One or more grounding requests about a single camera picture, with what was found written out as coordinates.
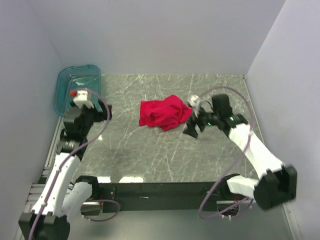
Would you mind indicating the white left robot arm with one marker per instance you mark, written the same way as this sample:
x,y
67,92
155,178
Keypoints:
x,y
57,206

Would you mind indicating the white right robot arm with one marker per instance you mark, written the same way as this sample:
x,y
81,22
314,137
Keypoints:
x,y
276,183

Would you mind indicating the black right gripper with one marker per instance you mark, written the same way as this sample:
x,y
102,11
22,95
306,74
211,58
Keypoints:
x,y
190,129

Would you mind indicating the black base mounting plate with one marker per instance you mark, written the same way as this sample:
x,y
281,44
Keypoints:
x,y
154,196

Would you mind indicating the teal transparent plastic bin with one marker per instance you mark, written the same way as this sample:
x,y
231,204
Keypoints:
x,y
71,79

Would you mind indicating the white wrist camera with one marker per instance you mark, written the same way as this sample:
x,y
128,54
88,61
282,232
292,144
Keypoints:
x,y
81,99
194,102

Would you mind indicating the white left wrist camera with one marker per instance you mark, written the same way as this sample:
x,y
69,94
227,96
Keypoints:
x,y
81,99

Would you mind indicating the red t-shirt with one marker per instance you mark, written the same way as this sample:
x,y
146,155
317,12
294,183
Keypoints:
x,y
166,114

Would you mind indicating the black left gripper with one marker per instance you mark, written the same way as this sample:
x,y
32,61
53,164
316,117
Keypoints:
x,y
100,116

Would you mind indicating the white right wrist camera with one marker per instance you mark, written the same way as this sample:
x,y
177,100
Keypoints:
x,y
194,102

